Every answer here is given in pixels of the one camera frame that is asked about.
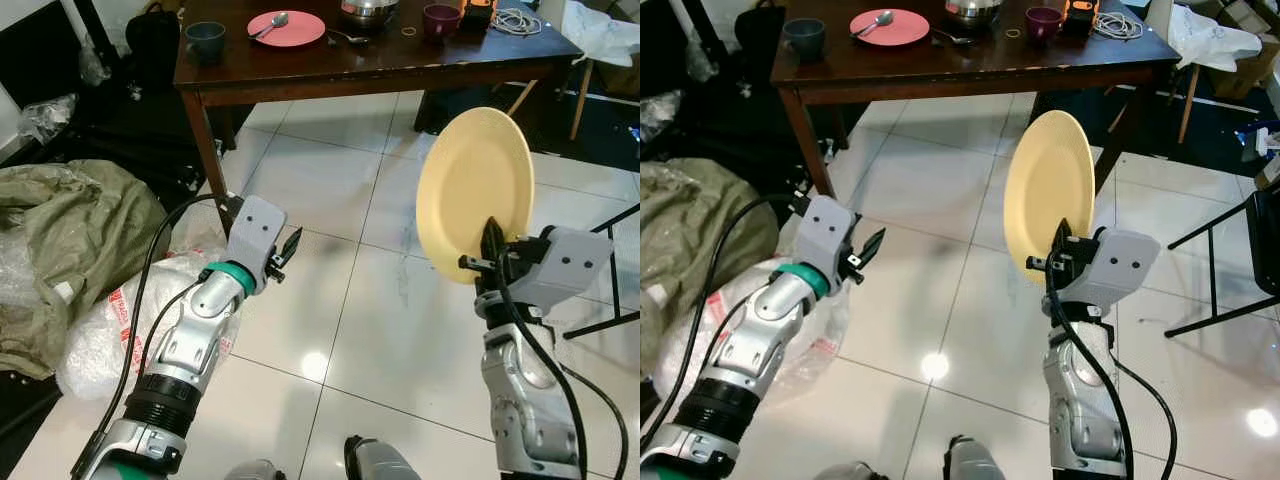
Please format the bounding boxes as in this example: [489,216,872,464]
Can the yellow round plate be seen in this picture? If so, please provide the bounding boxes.
[1003,110,1096,286]
[416,107,535,285]

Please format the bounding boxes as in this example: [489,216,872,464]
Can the clear plastic bag red print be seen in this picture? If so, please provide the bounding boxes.
[690,255,853,401]
[55,250,241,401]

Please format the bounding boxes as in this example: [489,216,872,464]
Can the olive woven sack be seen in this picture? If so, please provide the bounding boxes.
[640,160,781,377]
[0,158,171,379]

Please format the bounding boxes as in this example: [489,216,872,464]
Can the wooden chair legs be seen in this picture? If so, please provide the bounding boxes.
[505,60,597,141]
[1105,62,1201,146]

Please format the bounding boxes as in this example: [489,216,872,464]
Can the dark wooden table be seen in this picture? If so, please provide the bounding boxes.
[770,0,1181,198]
[173,0,584,213]

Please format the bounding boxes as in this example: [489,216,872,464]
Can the pink round plate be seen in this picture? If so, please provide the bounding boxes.
[850,9,931,47]
[247,10,327,48]

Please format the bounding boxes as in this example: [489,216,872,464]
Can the dark grey cup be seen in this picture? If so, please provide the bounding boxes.
[184,21,227,67]
[783,18,827,63]

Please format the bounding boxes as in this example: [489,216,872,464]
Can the robot right leg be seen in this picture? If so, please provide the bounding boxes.
[345,435,421,480]
[945,435,1007,480]

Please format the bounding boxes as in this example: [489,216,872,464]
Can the maroon cup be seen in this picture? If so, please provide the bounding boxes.
[422,4,463,41]
[1025,6,1065,43]

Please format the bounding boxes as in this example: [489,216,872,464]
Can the white plastic bag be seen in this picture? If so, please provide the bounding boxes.
[562,0,641,67]
[1168,3,1263,71]

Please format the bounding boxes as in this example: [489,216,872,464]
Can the black bag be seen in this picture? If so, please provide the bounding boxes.
[125,3,181,83]
[735,0,787,83]

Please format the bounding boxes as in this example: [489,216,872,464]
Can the steel bowl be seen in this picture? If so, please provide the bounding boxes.
[340,0,399,26]
[943,0,1004,26]

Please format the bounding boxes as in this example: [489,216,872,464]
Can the cardboard box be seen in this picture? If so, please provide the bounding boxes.
[1215,0,1280,101]

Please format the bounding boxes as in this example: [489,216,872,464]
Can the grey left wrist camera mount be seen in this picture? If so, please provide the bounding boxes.
[225,195,288,294]
[800,195,861,287]

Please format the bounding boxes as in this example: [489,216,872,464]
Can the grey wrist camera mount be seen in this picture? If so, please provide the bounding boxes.
[1085,228,1161,307]
[515,227,613,311]
[225,195,288,294]
[800,195,861,287]

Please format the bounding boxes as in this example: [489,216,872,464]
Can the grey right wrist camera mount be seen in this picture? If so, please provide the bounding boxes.
[515,227,613,311]
[1085,228,1161,307]

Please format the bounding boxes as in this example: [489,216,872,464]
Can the black metal chair frame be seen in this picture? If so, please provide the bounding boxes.
[563,205,641,341]
[1165,185,1280,338]

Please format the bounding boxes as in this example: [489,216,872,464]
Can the white coiled cable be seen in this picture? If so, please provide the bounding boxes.
[492,8,543,37]
[1093,10,1144,41]

